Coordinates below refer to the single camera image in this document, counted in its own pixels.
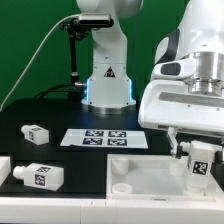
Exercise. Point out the white fence left wall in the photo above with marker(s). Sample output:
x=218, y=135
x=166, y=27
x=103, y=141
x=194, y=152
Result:
x=5, y=168

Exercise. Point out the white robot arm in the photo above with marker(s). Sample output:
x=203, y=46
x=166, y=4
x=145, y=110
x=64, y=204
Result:
x=200, y=35

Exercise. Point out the white square tabletop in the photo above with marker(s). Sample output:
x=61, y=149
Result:
x=152, y=177

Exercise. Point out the white fence wall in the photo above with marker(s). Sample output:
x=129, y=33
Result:
x=5, y=168
x=94, y=211

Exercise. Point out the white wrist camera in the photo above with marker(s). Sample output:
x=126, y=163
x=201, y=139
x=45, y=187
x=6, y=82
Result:
x=175, y=70

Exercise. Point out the white fence front wall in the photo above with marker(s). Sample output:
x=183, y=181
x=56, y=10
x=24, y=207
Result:
x=94, y=211

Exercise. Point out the white tag sheet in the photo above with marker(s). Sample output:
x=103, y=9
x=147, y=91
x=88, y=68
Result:
x=105, y=138

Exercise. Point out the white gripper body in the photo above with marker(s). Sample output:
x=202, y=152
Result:
x=169, y=104

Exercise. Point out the black rear camera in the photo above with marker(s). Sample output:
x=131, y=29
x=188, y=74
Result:
x=95, y=20

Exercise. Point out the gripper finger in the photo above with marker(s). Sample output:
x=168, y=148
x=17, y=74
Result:
x=176, y=148
x=219, y=155

